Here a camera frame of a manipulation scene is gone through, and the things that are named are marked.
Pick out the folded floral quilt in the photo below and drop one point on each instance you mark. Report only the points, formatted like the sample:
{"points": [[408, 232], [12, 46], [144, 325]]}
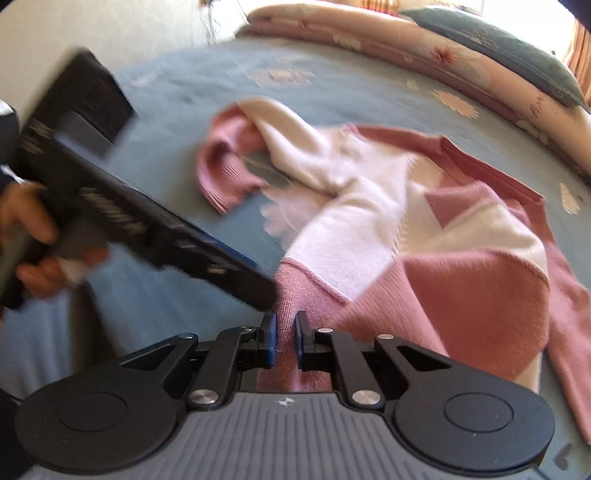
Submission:
{"points": [[415, 41]]}

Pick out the teal floral pillow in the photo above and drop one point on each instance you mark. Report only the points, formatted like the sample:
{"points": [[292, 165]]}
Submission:
{"points": [[498, 46]]}

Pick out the pink and cream knit sweater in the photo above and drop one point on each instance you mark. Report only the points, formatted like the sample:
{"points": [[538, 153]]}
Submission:
{"points": [[461, 295]]}

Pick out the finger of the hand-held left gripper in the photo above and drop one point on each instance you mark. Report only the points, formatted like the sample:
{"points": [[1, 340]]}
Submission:
{"points": [[235, 255], [221, 277]]}

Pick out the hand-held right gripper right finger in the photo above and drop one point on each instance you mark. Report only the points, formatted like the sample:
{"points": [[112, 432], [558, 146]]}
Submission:
{"points": [[300, 341]]}

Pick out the person's left hand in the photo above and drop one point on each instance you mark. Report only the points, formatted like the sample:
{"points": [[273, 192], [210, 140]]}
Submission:
{"points": [[27, 207]]}

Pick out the person's left forearm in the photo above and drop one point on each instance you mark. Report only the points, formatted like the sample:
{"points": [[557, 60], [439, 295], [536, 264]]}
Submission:
{"points": [[7, 147]]}

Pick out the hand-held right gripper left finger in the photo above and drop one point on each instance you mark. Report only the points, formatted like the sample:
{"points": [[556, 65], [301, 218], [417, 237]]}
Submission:
{"points": [[273, 341]]}

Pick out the striped orange curtain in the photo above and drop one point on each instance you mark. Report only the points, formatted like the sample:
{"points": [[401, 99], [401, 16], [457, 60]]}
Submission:
{"points": [[378, 4], [579, 60]]}

